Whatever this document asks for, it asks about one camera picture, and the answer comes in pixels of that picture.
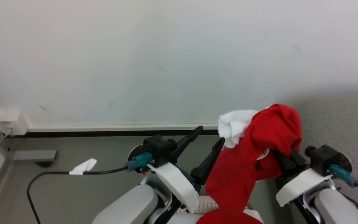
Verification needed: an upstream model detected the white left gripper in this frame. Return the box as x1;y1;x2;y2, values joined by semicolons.
149;126;226;214

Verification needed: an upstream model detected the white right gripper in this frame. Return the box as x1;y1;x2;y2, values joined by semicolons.
273;149;333;208

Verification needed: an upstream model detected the red garment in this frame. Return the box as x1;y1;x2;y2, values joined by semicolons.
196;104;303;224

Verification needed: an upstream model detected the white garment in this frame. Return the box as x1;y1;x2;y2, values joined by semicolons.
218;109;270;161

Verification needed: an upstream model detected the white perforated laundry basket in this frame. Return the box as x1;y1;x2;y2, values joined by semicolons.
167;192;264;224

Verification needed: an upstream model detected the grey fabric sofa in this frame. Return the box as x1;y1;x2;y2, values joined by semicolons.
286;95;358;224

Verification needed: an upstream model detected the white tape tag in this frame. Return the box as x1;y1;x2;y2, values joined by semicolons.
69;158;98;175

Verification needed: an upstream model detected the teal right cable connector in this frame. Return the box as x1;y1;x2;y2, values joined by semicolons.
329;164;358;188

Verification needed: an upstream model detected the teal cable connector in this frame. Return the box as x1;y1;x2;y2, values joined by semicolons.
126;152;153;172
329;164;358;188

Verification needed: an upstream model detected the teal left cable connector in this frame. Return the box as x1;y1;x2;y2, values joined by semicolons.
126;152;153;172

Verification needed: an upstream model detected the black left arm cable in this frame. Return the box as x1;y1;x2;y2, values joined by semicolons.
27;166;129;224

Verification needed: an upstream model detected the white wall socket box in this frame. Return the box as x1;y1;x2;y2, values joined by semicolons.
0;110;30;136

